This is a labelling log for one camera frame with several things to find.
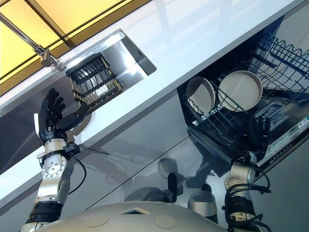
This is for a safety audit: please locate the dark wire dishwasher rack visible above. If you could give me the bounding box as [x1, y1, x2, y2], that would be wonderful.
[182, 72, 270, 144]

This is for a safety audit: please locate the silver robot leg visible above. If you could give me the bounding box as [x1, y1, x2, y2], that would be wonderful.
[124, 172, 180, 206]
[187, 184, 219, 224]

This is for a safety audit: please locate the chrome faucet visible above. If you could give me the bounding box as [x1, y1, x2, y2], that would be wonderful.
[0, 12, 59, 67]

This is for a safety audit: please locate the large beige round plate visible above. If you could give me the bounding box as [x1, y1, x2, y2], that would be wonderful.
[218, 71, 263, 113]

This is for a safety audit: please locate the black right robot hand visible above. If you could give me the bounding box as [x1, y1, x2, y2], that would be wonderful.
[243, 116, 271, 155]

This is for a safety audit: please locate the silver right robot leg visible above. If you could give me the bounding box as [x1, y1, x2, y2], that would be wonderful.
[187, 184, 219, 224]

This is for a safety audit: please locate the silver left robot leg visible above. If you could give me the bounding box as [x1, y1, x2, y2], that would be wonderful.
[124, 172, 180, 206]

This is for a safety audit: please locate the built-in dishwasher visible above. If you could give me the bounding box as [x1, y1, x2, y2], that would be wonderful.
[177, 13, 309, 181]

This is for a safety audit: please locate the grey cabinet front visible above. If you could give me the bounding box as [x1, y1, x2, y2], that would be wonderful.
[0, 93, 194, 218]

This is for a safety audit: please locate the stainless steel sink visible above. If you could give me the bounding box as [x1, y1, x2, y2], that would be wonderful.
[64, 29, 157, 114]

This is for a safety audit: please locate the black dish rack basket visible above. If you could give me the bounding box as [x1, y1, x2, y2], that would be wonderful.
[69, 54, 122, 113]

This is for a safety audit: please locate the small beige round plate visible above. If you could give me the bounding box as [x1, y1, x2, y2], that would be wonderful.
[185, 76, 215, 115]

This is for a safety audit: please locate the blue wire dishwasher rack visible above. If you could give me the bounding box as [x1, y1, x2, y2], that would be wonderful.
[255, 36, 309, 93]

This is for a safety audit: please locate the dishwasher door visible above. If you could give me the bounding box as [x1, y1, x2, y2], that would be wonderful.
[187, 93, 309, 178]

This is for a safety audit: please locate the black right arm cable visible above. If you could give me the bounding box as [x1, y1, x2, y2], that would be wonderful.
[221, 162, 271, 232]

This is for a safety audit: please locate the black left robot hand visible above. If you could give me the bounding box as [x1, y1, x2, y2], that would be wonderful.
[33, 88, 88, 145]

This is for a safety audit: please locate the silver robot torso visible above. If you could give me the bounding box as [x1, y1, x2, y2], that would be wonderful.
[41, 202, 234, 232]

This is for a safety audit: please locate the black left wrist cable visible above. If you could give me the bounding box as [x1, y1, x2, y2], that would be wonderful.
[68, 148, 87, 195]

